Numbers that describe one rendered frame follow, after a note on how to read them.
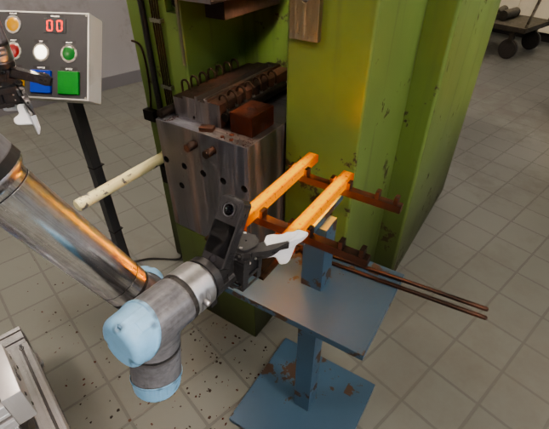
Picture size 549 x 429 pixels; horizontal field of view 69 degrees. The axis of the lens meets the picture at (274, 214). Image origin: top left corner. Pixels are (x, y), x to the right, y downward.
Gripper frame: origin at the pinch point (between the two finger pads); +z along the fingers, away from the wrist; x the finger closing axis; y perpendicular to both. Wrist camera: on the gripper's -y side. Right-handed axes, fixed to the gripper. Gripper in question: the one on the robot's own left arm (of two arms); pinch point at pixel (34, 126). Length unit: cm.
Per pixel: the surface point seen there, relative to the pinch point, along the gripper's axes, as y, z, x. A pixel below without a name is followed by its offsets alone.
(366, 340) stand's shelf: -33, 27, 108
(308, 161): -48, 0, 72
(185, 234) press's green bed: -34, 51, 20
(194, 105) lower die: -41.9, -3.2, 26.6
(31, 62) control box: -9.7, -12.5, -21.1
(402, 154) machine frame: -112, 25, 63
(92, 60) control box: -24.9, -13.1, -7.3
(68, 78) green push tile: -16.3, -8.7, -8.7
